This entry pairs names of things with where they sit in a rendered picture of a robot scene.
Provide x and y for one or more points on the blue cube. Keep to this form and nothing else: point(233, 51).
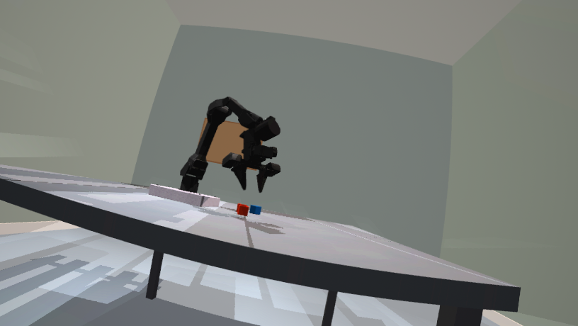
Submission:
point(255, 209)

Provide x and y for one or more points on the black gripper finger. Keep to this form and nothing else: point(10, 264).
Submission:
point(261, 178)
point(240, 172)

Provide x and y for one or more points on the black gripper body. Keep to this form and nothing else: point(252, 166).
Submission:
point(232, 159)

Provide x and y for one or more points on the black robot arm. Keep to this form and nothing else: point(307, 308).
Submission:
point(258, 129)

